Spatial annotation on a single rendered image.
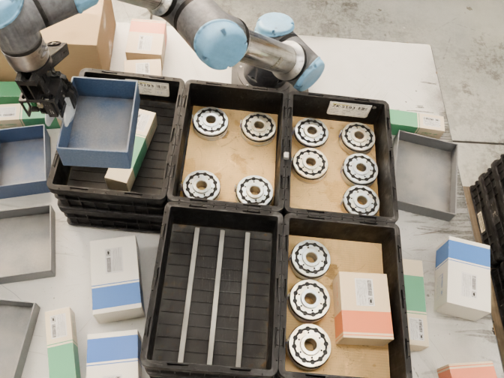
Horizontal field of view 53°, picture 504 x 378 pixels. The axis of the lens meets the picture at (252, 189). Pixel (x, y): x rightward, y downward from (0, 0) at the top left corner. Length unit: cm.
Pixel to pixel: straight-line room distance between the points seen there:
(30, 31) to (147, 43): 89
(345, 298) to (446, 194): 62
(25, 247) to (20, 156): 31
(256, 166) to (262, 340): 49
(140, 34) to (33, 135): 50
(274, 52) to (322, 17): 177
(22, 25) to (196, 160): 67
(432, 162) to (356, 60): 48
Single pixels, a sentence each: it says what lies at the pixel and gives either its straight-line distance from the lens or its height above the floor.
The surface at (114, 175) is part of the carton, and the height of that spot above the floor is 89.
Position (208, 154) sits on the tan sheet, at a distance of 148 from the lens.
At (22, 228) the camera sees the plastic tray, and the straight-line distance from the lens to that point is 159.
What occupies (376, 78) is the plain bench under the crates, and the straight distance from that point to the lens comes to 194.
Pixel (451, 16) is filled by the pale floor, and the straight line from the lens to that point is 347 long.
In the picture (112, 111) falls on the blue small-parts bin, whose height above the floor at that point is 107.
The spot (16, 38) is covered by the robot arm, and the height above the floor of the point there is 141.
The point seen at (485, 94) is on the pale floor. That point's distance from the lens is 313.
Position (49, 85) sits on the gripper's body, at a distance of 110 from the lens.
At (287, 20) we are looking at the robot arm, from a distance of 164.
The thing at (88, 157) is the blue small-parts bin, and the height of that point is 111.
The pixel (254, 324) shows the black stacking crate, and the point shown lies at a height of 83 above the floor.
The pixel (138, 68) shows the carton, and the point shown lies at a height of 77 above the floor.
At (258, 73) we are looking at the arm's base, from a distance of 171.
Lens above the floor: 208
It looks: 61 degrees down
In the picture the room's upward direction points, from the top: 11 degrees clockwise
